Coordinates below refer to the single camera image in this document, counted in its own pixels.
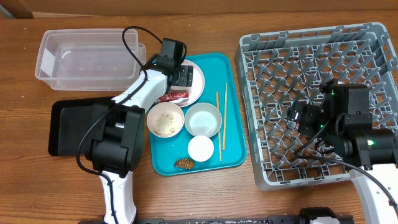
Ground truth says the black rectangular tray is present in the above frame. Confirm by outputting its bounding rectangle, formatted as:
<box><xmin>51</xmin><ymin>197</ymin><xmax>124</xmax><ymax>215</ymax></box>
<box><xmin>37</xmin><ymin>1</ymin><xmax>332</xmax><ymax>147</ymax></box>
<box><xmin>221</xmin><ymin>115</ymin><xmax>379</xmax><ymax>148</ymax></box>
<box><xmin>48</xmin><ymin>96</ymin><xmax>112</xmax><ymax>156</ymax></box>

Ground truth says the white round plate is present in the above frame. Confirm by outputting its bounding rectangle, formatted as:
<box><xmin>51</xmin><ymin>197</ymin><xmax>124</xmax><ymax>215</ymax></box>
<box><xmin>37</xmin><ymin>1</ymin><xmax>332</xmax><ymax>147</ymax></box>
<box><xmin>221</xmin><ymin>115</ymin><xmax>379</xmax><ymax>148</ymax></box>
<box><xmin>170</xmin><ymin>59</ymin><xmax>205</xmax><ymax>108</ymax></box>

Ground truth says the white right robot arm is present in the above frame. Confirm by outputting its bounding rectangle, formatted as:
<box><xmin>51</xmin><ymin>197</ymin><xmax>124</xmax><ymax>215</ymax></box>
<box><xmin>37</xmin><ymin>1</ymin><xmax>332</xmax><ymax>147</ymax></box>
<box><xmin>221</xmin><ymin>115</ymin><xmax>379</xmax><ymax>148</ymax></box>
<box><xmin>287</xmin><ymin>100</ymin><xmax>397</xmax><ymax>223</ymax></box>

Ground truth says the grey dishwasher rack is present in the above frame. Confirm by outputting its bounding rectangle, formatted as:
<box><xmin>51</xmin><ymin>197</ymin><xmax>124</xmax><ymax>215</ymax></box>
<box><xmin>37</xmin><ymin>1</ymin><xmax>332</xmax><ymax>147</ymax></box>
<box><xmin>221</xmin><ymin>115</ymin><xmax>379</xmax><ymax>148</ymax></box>
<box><xmin>235</xmin><ymin>22</ymin><xmax>397</xmax><ymax>190</ymax></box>

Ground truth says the red snack wrapper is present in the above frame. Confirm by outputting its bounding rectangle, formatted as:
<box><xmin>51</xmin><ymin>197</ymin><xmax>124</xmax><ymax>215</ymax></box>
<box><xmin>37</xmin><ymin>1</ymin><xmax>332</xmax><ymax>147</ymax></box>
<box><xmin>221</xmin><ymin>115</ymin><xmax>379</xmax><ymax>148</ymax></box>
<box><xmin>156</xmin><ymin>92</ymin><xmax>189</xmax><ymax>104</ymax></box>

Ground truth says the white paper cup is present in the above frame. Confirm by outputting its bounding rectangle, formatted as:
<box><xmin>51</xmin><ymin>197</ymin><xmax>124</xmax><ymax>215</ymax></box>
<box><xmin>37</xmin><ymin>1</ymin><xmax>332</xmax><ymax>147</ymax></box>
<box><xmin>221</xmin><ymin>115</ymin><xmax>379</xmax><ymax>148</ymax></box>
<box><xmin>188</xmin><ymin>136</ymin><xmax>214</xmax><ymax>162</ymax></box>

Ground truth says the brown food scrap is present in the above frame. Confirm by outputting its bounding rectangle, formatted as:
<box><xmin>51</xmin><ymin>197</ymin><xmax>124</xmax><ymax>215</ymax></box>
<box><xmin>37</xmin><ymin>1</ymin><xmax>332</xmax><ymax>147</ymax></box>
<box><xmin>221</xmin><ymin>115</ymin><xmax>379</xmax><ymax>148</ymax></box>
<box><xmin>174</xmin><ymin>159</ymin><xmax>195</xmax><ymax>170</ymax></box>

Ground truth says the beige bowl with crumbs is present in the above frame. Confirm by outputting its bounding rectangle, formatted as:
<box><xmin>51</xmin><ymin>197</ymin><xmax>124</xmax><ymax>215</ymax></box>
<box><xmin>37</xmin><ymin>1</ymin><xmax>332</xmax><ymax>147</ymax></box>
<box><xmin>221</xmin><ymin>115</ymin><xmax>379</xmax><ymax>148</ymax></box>
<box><xmin>147</xmin><ymin>102</ymin><xmax>185</xmax><ymax>138</ymax></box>

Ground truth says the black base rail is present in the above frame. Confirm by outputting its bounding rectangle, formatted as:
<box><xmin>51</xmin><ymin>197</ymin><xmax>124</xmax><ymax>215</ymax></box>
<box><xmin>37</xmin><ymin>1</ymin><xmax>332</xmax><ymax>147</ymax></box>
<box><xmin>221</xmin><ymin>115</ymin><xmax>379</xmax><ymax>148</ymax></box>
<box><xmin>77</xmin><ymin>207</ymin><xmax>355</xmax><ymax>224</ymax></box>

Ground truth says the wooden chopstick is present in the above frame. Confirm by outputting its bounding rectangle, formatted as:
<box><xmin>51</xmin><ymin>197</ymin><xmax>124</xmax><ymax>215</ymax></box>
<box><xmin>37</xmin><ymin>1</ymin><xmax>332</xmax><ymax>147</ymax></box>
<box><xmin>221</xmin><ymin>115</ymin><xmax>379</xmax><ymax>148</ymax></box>
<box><xmin>222</xmin><ymin>83</ymin><xmax>228</xmax><ymax>151</ymax></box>
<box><xmin>216</xmin><ymin>92</ymin><xmax>222</xmax><ymax>162</ymax></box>

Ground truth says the grey empty bowl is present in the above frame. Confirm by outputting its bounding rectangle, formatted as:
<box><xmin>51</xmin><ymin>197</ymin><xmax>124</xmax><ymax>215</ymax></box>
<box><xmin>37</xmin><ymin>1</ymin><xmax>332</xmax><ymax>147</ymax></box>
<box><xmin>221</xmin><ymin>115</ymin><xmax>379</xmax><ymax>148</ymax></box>
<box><xmin>185</xmin><ymin>103</ymin><xmax>220</xmax><ymax>138</ymax></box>

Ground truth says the clear plastic bin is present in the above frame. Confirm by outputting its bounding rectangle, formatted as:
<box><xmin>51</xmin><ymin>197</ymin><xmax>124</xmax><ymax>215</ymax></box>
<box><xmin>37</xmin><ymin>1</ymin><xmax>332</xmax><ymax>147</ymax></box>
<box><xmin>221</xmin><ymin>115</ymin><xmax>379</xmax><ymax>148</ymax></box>
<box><xmin>35</xmin><ymin>29</ymin><xmax>140</xmax><ymax>91</ymax></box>

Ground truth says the teal plastic tray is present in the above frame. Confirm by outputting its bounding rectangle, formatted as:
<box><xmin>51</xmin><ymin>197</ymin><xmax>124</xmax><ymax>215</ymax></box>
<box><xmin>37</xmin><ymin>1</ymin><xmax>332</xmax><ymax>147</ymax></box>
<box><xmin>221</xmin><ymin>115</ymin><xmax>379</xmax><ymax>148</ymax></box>
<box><xmin>149</xmin><ymin>53</ymin><xmax>247</xmax><ymax>176</ymax></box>

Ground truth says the right wooden chopstick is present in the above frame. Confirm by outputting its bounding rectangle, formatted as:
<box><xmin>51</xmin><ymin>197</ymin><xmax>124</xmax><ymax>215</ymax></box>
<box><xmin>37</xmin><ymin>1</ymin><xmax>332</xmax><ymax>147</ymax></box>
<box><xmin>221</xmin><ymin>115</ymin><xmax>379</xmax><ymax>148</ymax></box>
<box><xmin>222</xmin><ymin>83</ymin><xmax>228</xmax><ymax>151</ymax></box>

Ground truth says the left wooden chopstick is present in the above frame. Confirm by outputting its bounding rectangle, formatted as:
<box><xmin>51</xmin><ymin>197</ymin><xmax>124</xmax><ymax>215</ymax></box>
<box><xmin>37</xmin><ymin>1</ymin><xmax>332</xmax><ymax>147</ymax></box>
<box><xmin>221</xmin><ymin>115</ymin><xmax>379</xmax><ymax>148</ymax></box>
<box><xmin>216</xmin><ymin>92</ymin><xmax>222</xmax><ymax>162</ymax></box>

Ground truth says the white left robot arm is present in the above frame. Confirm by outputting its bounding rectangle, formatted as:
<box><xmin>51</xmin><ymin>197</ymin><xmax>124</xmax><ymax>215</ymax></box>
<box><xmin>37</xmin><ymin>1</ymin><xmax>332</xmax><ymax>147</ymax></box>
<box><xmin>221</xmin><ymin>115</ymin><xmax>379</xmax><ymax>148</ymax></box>
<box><xmin>78</xmin><ymin>63</ymin><xmax>193</xmax><ymax>223</ymax></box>

